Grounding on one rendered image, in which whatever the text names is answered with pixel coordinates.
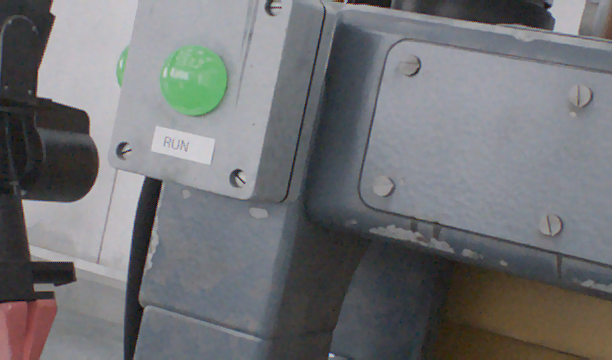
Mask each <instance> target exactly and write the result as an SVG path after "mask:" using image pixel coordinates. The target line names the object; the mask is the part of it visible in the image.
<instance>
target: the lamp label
mask: <svg viewBox="0 0 612 360"><path fill-rule="evenodd" d="M214 145H215V139H211V138H207V137H202V136H198V135H194V134H189V133H185V132H180V131H176V130H172V129H167V128H163V127H158V126H156V130H155V135H154V140H153V145H152V150H151V151H153V152H157V153H162V154H166V155H170V156H174V157H178V158H183V159H187V160H191V161H195V162H199V163H204V164H208V165H210V164H211V159H212V155H213V150H214Z"/></svg>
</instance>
